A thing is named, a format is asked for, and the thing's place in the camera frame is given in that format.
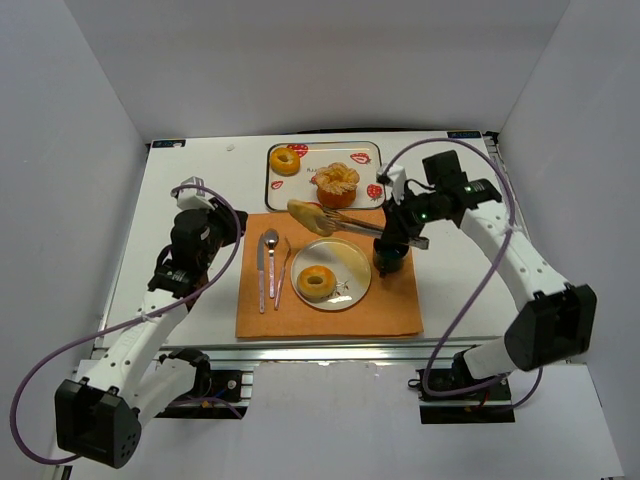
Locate oval beige bread roll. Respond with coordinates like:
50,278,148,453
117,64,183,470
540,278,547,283
287,199,335,237

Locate metal serving tongs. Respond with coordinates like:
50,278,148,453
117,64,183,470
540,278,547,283
316,207,430,250

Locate pale glazed ring donut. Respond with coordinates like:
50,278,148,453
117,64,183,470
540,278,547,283
296,265,337,301

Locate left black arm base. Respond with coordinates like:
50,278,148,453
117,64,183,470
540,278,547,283
155,348,252,420

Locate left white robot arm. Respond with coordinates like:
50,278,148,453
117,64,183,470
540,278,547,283
54,199,248,468

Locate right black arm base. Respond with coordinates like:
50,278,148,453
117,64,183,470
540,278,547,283
407,353,515,425

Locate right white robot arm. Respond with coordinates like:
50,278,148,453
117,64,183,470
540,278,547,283
376,150,597,395

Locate dark green mug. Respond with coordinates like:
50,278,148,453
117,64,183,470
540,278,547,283
373,239,410,278

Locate strawberry pattern tray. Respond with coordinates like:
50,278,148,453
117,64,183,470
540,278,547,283
265,141,385,211

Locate orange cloth placemat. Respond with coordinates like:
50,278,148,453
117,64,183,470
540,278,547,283
236,213,423,339

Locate coconut topped bundt cake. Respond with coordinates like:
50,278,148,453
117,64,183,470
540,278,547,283
313,162,360,209

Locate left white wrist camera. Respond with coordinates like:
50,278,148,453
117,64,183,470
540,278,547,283
171,176,213,211

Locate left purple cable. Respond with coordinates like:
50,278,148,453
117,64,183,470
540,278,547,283
9,183,241,464

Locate purple cable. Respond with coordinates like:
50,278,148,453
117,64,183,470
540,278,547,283
9,183,241,464
384,138,544,412

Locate pink handled knife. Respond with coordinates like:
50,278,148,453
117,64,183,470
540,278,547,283
256,235,265,314

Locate pink handled spoon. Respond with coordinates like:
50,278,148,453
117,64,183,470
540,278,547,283
264,228,279,299

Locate pink handled fork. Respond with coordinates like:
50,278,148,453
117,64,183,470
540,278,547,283
274,236,292,311

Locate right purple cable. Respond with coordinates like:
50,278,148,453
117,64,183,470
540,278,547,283
384,138,544,412

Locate orange ring donut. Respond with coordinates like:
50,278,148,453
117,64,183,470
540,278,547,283
269,147,300,176

